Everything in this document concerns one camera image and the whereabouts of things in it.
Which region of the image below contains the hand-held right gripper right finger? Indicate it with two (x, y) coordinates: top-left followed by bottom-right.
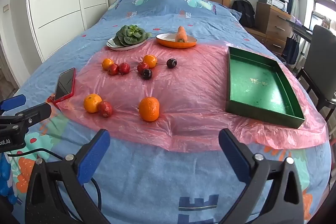
(218, 128), (306, 224)

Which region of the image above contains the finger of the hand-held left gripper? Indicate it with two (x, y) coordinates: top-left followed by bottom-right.
(0, 102), (52, 132)
(0, 94), (27, 112)

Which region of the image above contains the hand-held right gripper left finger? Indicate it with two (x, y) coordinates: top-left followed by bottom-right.
(25, 129), (111, 224)

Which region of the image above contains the large orange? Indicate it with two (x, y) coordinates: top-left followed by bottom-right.
(139, 96), (160, 122)

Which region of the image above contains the green tray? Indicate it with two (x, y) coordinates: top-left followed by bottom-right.
(225, 46), (305, 129)

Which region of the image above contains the red smartphone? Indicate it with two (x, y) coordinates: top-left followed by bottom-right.
(53, 67), (76, 109)

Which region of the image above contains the pink plastic sheet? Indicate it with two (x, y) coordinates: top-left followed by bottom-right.
(54, 39), (328, 153)

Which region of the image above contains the white plate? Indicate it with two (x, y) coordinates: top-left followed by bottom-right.
(106, 36), (148, 51)

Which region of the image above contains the dark tote bag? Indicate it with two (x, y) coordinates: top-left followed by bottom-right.
(281, 34), (300, 65)

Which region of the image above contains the green bok choy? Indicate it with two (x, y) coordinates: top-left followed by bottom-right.
(115, 25), (152, 46)

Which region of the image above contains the carrot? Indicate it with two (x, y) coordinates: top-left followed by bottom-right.
(175, 26), (188, 43)

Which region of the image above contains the orange oval dish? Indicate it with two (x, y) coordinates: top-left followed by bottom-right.
(156, 33), (198, 49)

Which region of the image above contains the dark chair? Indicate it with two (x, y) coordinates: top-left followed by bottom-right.
(296, 25), (336, 122)

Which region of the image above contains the wooden dresser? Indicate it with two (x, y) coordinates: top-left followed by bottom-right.
(248, 2), (293, 54)

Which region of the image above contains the desk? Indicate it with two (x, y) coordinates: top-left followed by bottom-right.
(289, 17), (315, 35)

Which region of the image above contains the black backpack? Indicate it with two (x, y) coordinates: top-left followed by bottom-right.
(231, 0), (256, 28)

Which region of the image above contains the black cable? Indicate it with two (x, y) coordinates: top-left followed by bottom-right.
(7, 148), (103, 214)

